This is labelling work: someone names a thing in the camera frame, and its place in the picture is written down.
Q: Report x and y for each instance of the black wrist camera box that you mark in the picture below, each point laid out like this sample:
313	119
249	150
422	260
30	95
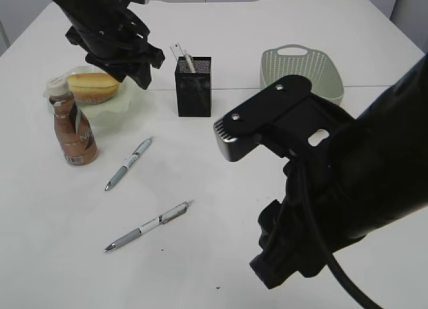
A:
282	117

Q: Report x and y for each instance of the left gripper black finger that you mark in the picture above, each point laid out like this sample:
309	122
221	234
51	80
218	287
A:
140	73
117	71

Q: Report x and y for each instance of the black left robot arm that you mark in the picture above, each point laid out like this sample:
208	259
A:
114	4

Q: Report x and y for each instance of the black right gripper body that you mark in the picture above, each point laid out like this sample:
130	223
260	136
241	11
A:
325	201

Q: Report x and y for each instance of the black mesh pen holder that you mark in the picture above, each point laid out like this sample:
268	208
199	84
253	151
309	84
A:
193	89

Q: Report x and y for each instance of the grey grip white pen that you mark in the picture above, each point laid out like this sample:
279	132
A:
138	152

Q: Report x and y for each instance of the golden bread roll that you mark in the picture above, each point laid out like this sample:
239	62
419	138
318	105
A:
93	88

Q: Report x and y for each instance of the cream grip white pen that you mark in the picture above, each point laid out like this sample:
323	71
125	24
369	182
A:
190	62

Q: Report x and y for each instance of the clear plastic ruler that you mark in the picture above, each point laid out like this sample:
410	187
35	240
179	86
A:
177	51

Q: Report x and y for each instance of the brown Nescafe coffee bottle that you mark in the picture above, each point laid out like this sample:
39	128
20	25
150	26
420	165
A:
72	128

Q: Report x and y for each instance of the frosted green glass plate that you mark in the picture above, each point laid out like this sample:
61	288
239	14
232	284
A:
116	107

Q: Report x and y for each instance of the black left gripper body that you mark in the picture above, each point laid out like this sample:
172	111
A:
112	36

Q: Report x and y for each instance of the pale green plastic basket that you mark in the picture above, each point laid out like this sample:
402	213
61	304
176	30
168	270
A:
312	64

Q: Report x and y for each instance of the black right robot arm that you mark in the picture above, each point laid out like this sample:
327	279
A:
376	173

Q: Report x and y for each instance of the lilac grip white pen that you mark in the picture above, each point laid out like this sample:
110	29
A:
159	220

